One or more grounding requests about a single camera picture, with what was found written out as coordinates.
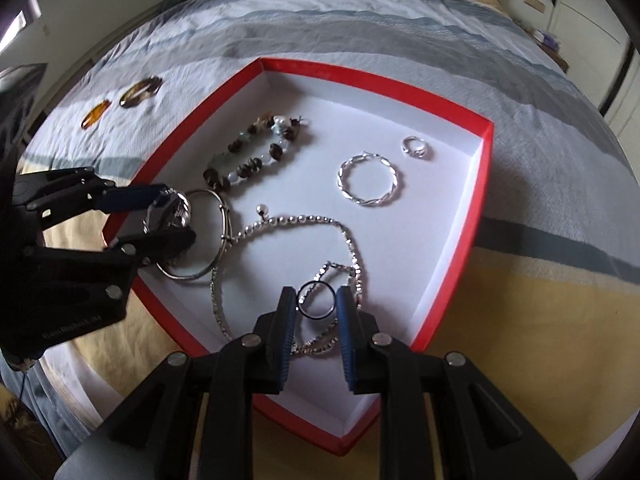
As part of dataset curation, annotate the wooden nightstand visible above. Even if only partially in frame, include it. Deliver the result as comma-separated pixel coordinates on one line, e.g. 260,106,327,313
529,28,570,73

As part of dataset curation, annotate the plain silver bangle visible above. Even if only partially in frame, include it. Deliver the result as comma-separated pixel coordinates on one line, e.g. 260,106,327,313
155,188,232,283

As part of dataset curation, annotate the small dark ring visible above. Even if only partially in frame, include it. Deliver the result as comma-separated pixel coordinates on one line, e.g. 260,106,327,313
296,282,335,321

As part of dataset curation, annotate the red jewelry box tray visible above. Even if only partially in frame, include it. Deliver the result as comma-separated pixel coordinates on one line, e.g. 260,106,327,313
102,56,497,458

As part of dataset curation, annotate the striped bed duvet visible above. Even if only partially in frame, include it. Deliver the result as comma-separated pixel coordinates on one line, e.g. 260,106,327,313
21,0,639,478

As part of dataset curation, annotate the white wardrobe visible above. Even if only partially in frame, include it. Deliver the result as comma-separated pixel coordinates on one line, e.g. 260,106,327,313
550,0,639,158

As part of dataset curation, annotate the silver bead chain necklace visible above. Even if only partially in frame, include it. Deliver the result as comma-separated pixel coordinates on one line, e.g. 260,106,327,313
209,202,369,359

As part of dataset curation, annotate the amber orange bangle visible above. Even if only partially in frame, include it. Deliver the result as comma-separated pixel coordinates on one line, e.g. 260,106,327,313
80,100,112,130

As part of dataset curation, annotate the small silver ring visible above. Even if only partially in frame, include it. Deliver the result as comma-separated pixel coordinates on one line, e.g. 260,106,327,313
400,134,434,162

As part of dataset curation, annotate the stone bead bracelet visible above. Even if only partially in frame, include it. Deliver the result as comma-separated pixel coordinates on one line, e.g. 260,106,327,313
200,114,312,194

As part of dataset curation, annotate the twisted silver hoop bracelet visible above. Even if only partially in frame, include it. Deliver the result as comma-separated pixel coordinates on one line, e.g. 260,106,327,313
335,152,404,208

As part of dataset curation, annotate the dark brown bangle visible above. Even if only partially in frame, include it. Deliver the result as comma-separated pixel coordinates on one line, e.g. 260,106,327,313
119,76,163,108

